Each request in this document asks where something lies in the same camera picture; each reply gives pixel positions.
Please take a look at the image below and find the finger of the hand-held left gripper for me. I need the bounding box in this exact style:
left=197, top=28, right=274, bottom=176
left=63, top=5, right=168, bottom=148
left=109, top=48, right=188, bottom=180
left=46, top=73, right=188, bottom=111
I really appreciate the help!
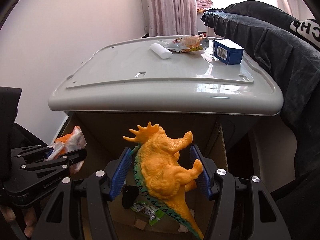
left=20, top=148, right=87, bottom=178
left=10, top=144, right=55, bottom=165

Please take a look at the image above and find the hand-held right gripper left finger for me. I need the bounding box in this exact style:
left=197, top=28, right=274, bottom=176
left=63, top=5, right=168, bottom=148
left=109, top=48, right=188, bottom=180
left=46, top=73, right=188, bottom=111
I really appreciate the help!
left=32, top=147, right=132, bottom=240

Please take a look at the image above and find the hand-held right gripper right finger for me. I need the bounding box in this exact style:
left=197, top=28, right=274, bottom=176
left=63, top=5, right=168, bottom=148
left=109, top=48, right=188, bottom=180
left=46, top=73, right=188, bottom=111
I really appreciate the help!
left=189, top=144, right=292, bottom=240

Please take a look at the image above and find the black sock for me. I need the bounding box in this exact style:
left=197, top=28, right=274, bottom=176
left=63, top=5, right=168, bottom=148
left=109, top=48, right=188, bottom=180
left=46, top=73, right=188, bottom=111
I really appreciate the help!
left=122, top=185, right=140, bottom=209

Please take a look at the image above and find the orange plastic bag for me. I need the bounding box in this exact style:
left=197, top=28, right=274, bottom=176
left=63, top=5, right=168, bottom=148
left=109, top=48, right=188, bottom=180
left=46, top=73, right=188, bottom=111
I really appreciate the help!
left=46, top=126, right=87, bottom=175

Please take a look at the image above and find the orange dinosaur toy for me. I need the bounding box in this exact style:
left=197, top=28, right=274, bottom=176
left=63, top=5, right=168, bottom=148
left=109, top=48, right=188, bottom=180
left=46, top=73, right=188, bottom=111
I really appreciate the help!
left=123, top=121, right=204, bottom=240

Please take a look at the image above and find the brown cardboard box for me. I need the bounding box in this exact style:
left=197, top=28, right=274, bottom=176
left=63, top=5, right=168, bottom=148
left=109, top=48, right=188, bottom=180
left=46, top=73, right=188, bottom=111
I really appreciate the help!
left=54, top=111, right=228, bottom=240

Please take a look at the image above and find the green snack packet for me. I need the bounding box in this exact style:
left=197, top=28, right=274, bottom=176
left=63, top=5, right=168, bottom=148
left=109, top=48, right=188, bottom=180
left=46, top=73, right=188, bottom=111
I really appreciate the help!
left=132, top=201, right=165, bottom=226

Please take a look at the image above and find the person's left hand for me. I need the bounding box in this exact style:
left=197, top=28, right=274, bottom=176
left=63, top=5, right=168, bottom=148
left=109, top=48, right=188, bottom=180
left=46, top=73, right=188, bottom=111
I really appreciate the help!
left=0, top=204, right=38, bottom=238

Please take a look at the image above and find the grey plastic bin lid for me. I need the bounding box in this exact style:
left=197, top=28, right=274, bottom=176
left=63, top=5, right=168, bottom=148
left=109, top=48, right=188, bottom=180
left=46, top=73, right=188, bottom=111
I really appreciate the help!
left=48, top=35, right=284, bottom=155

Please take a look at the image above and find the blue cardboard carton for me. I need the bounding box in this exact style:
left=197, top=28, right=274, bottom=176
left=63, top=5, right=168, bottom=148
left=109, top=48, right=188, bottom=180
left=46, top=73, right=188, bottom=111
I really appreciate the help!
left=212, top=39, right=244, bottom=66

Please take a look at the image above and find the white foam roll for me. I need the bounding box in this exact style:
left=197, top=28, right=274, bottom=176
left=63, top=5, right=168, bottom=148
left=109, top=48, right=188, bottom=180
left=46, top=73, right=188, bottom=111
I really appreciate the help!
left=149, top=43, right=173, bottom=60

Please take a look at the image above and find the orange printed snack pouch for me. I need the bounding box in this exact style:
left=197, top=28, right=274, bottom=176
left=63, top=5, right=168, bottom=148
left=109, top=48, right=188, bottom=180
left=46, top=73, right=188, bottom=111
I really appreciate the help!
left=165, top=32, right=210, bottom=55

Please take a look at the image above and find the dark grey blanket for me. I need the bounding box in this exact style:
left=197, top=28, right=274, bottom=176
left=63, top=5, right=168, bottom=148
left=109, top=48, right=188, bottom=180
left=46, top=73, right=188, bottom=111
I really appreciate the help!
left=200, top=0, right=320, bottom=240

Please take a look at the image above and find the pink folded quilt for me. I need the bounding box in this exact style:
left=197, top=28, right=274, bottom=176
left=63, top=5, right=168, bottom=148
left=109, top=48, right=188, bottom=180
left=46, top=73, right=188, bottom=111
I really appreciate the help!
left=196, top=0, right=214, bottom=13

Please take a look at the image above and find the black and white printed pillow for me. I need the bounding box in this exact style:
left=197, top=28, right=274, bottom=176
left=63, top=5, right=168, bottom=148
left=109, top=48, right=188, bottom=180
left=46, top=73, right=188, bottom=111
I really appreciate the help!
left=289, top=17, right=320, bottom=50

